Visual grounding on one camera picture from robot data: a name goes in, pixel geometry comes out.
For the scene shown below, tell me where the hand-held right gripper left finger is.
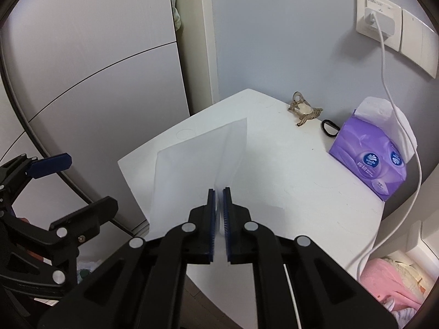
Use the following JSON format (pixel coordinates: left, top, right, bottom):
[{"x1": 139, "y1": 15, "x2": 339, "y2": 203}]
[{"x1": 37, "y1": 188, "x2": 218, "y2": 329}]

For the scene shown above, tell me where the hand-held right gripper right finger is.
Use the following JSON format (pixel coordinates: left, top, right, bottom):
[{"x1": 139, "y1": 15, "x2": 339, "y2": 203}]
[{"x1": 222, "y1": 187, "x2": 398, "y2": 329}]

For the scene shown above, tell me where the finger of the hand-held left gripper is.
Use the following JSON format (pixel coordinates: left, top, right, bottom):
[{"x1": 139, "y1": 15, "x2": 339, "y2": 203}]
[
  {"x1": 0, "y1": 152, "x2": 72, "y2": 210},
  {"x1": 48, "y1": 196, "x2": 119, "y2": 284}
]

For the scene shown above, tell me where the translucent plastic sheet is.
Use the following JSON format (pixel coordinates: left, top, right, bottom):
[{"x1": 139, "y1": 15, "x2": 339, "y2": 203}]
[{"x1": 150, "y1": 117, "x2": 249, "y2": 239}]

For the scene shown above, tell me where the pale crumpled plastic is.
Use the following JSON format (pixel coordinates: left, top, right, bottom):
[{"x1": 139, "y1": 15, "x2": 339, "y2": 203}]
[{"x1": 76, "y1": 257, "x2": 105, "y2": 283}]

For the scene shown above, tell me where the white wardrobe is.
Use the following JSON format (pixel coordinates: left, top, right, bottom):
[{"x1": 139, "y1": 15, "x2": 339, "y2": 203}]
[{"x1": 0, "y1": 0, "x2": 191, "y2": 237}]

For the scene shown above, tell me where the amber hair claw clip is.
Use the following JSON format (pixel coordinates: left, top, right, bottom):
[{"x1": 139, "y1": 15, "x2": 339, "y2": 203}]
[{"x1": 287, "y1": 91, "x2": 324, "y2": 128}]

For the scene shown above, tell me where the purple tissue pack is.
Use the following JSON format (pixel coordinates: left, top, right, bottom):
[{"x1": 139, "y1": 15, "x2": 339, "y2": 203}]
[{"x1": 329, "y1": 110, "x2": 410, "y2": 202}]

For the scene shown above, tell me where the pink blanket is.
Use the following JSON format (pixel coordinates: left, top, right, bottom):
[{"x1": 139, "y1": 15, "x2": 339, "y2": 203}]
[{"x1": 360, "y1": 250, "x2": 436, "y2": 323}]

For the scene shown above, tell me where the beige plush cloth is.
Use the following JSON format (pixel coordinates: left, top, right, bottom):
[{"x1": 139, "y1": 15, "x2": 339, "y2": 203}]
[{"x1": 384, "y1": 256, "x2": 424, "y2": 290}]

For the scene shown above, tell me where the white tissue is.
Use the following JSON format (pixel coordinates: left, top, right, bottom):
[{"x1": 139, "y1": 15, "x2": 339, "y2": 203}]
[{"x1": 355, "y1": 97, "x2": 418, "y2": 162}]

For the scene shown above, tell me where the pale colourful hanging cloth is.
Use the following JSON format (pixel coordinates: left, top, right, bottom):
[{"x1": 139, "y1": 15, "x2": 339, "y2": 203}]
[{"x1": 170, "y1": 0, "x2": 182, "y2": 31}]

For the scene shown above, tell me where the white charger plug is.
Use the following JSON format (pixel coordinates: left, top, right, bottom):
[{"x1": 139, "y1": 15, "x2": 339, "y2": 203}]
[{"x1": 364, "y1": 7, "x2": 395, "y2": 40}]

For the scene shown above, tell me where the black hair tie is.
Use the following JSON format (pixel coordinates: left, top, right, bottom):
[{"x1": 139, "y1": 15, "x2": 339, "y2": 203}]
[{"x1": 320, "y1": 119, "x2": 341, "y2": 138}]

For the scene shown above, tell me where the white charger cable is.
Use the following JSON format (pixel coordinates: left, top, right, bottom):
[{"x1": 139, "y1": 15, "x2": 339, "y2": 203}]
[{"x1": 355, "y1": 10, "x2": 423, "y2": 282}]

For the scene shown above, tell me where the white light switch plate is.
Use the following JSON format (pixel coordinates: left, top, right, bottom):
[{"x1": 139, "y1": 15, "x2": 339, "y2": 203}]
[{"x1": 399, "y1": 8, "x2": 439, "y2": 79}]

